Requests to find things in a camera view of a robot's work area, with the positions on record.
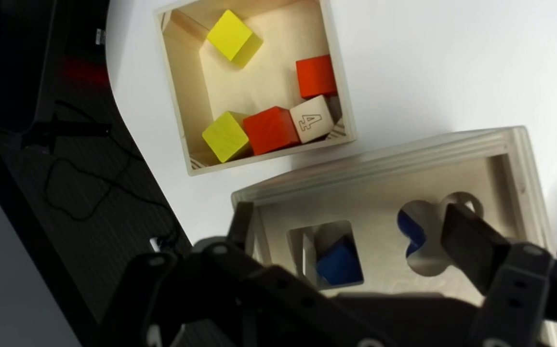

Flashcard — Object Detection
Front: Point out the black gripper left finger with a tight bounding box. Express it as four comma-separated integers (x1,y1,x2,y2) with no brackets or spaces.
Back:
95,200,388,347

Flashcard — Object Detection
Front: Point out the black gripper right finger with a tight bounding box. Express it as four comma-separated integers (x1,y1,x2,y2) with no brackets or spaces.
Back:
438,202,557,347

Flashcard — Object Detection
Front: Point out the wooden lid with shape holes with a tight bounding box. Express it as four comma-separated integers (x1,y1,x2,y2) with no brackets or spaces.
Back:
248,152,537,304

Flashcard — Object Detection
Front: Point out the wooden shape sorting box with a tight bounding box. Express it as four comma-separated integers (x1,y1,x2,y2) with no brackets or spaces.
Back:
228,123,557,347

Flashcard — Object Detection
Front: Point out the blue wooden block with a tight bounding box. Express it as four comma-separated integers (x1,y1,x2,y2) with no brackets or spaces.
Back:
394,208,429,260
313,233,363,289

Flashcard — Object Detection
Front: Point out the yellow wooden cube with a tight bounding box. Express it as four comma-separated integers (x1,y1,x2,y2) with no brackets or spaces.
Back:
203,7,263,67
199,110,252,165

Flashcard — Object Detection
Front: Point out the red wooden block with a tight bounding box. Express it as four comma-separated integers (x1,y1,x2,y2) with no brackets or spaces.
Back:
292,54,338,100
240,104,300,158

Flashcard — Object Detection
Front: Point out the natural wooden printed block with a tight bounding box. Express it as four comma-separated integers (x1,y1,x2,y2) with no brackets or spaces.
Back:
286,92,336,144

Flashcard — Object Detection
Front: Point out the open wooden tray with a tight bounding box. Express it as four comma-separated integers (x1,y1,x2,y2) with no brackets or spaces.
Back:
155,0,358,177

